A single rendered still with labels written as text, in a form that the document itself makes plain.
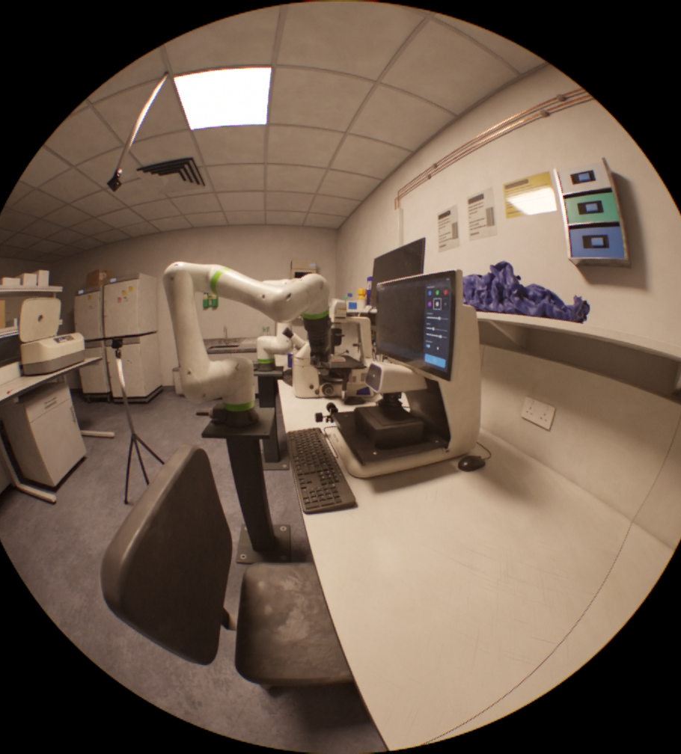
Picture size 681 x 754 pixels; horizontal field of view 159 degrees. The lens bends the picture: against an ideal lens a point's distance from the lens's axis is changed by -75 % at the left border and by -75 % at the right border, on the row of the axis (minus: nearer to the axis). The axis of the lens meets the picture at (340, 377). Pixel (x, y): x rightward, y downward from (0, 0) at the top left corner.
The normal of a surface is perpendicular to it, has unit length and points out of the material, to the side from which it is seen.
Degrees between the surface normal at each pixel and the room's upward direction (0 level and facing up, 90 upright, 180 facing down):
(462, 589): 0
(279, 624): 0
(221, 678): 0
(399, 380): 81
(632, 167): 90
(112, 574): 22
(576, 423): 90
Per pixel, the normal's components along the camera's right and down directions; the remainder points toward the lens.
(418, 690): 0.04, -0.97
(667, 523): -0.96, 0.04
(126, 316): 0.28, 0.25
